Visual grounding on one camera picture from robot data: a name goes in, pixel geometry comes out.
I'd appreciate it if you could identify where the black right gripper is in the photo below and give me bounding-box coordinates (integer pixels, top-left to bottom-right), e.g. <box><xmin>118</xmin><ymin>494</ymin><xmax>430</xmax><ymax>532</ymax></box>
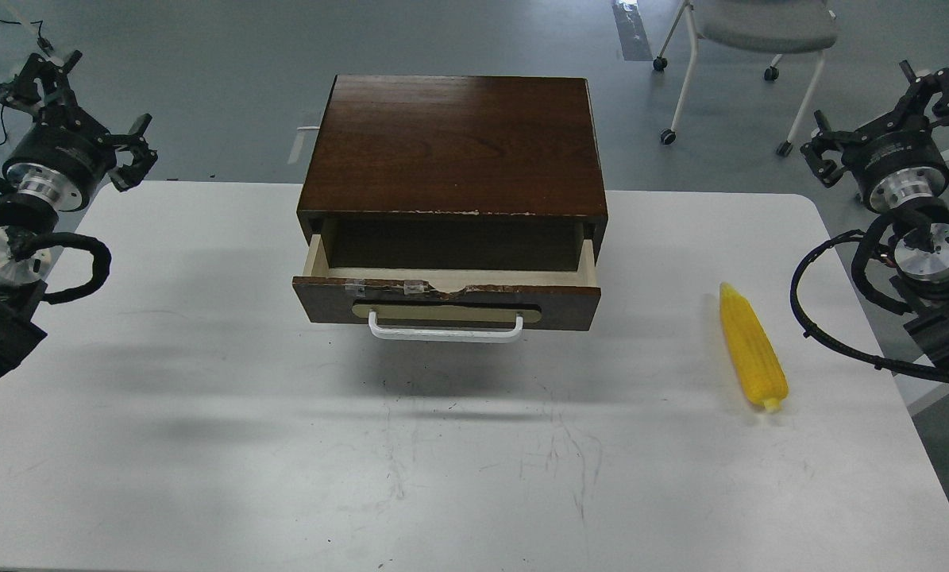
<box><xmin>800</xmin><ymin>60</ymin><xmax>949</xmax><ymax>214</ymax></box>

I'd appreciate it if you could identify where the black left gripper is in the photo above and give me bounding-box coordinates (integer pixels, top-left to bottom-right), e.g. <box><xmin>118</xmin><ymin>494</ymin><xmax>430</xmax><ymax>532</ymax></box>
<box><xmin>0</xmin><ymin>50</ymin><xmax>158</xmax><ymax>211</ymax></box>

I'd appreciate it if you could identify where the yellow corn cob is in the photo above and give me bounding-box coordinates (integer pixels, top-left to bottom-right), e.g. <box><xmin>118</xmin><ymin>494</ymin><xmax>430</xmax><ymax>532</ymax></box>
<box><xmin>719</xmin><ymin>282</ymin><xmax>789</xmax><ymax>413</ymax></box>

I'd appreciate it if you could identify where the wooden drawer with white handle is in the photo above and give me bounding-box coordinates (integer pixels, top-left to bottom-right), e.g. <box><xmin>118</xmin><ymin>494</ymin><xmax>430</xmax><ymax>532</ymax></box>
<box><xmin>292</xmin><ymin>218</ymin><xmax>601</xmax><ymax>330</ymax></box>

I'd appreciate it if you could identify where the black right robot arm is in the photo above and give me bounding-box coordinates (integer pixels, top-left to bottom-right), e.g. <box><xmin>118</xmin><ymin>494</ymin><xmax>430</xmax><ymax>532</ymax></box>
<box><xmin>789</xmin><ymin>61</ymin><xmax>949</xmax><ymax>386</ymax></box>

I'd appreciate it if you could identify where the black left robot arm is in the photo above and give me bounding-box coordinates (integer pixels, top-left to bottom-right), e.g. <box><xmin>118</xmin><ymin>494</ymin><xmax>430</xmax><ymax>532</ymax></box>
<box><xmin>0</xmin><ymin>51</ymin><xmax>158</xmax><ymax>379</ymax></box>

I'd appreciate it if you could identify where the grey office chair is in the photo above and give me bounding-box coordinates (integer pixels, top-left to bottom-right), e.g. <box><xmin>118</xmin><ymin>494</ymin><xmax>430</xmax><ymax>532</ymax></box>
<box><xmin>652</xmin><ymin>1</ymin><xmax>839</xmax><ymax>158</ymax></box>

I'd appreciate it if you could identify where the grey floor tape strip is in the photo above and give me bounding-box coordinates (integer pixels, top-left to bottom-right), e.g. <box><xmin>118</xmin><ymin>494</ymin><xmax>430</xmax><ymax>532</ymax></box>
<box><xmin>611</xmin><ymin>0</ymin><xmax>654</xmax><ymax>62</ymax></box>

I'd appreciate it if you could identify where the white table leg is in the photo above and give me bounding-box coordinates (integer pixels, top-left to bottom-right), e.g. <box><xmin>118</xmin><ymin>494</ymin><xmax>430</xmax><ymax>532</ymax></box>
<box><xmin>891</xmin><ymin>350</ymin><xmax>949</xmax><ymax>418</ymax></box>

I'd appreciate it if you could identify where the dark brown wooden cabinet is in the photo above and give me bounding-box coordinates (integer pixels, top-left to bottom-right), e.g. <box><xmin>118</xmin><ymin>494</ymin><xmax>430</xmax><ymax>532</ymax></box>
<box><xmin>296</xmin><ymin>75</ymin><xmax>608</xmax><ymax>243</ymax></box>

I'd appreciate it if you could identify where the black floor cable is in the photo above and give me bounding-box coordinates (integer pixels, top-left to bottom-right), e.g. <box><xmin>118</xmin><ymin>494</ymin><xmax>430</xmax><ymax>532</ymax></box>
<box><xmin>0</xmin><ymin>0</ymin><xmax>56</xmax><ymax>148</ymax></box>

